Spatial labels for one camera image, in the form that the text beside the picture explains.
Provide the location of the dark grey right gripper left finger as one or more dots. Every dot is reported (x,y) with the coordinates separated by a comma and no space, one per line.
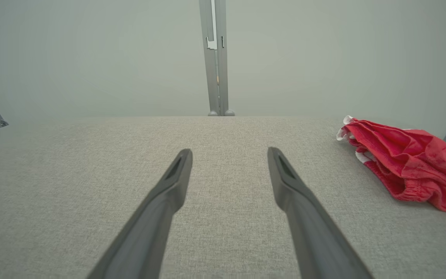
(145,240)

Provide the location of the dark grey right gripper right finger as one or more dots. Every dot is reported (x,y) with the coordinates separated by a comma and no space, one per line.
(316,244)

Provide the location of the red shorts with white trim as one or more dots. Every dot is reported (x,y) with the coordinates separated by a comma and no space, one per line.
(412,162)

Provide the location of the grey metal partition post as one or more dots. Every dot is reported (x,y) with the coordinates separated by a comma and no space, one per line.
(213,77)

